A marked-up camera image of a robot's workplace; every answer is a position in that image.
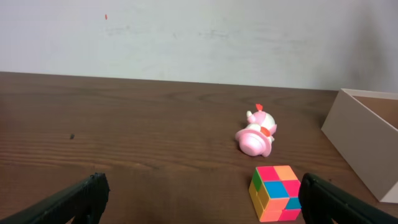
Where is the colourful puzzle cube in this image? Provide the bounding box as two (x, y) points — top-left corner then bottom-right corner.
(249, 166), (301, 222)

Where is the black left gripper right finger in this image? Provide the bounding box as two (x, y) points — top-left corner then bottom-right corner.
(298, 173), (397, 224)

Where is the white cardboard box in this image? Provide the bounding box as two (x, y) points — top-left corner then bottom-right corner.
(322, 88), (397, 203)

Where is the pink white duck toy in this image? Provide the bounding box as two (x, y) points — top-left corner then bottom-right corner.
(235, 104), (277, 157)

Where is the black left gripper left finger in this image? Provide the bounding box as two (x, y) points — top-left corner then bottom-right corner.
(1, 173), (110, 224)

